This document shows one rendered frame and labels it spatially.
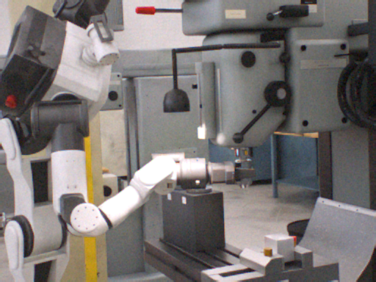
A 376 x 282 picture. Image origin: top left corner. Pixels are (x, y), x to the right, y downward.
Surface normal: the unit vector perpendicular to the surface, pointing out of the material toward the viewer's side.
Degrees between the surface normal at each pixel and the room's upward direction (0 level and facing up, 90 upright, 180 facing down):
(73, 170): 74
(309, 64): 90
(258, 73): 90
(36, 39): 58
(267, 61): 90
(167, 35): 90
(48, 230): 81
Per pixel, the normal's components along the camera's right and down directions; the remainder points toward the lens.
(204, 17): -0.91, 0.07
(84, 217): 0.29, -0.21
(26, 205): -0.73, 0.09
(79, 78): 0.55, -0.50
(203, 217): 0.52, 0.05
